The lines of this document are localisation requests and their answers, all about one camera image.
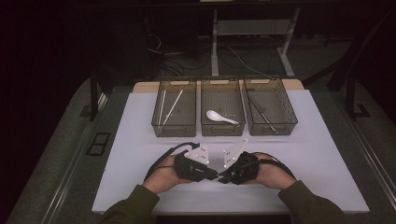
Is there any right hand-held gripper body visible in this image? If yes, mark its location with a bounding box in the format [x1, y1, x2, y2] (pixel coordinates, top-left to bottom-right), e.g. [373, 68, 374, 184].
[222, 138, 261, 185]

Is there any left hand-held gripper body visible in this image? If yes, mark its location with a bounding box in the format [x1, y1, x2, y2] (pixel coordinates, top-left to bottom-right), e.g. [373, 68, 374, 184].
[173, 143, 210, 183]

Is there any smoky transparent plastic bin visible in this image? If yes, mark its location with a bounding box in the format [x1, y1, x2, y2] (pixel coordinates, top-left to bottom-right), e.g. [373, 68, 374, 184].
[200, 78, 247, 137]
[151, 79, 198, 138]
[243, 77, 299, 136]

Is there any white ceramic spoon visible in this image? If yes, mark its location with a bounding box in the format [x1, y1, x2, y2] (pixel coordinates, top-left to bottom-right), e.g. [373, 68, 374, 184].
[205, 109, 240, 125]

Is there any person's left hand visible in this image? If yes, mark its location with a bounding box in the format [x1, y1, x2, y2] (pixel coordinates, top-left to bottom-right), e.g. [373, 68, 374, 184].
[143, 154, 185, 194]

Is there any person's right hand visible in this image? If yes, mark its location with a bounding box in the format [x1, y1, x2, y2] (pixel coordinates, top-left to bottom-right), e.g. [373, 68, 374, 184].
[253, 152, 297, 190]

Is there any black metal stand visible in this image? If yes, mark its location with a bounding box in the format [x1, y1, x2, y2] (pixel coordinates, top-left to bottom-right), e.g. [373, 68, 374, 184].
[302, 8, 396, 120]

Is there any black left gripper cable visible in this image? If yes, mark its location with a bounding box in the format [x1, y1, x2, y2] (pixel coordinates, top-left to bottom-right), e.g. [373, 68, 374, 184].
[144, 142, 200, 181]

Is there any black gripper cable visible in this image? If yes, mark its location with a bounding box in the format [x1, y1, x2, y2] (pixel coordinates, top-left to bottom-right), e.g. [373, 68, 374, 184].
[144, 142, 200, 181]
[251, 151, 297, 180]

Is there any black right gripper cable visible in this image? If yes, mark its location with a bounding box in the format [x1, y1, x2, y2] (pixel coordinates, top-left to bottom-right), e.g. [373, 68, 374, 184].
[251, 151, 297, 180]

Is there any bundle of black cables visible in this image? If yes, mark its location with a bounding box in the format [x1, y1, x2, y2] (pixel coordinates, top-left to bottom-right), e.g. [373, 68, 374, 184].
[146, 31, 213, 78]

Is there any white floor cable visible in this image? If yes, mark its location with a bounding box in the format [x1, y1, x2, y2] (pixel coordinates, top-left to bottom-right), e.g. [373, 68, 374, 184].
[227, 46, 269, 77]

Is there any white desk frame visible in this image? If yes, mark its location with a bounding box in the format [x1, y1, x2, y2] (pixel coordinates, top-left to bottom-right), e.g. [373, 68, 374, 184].
[210, 7, 302, 78]

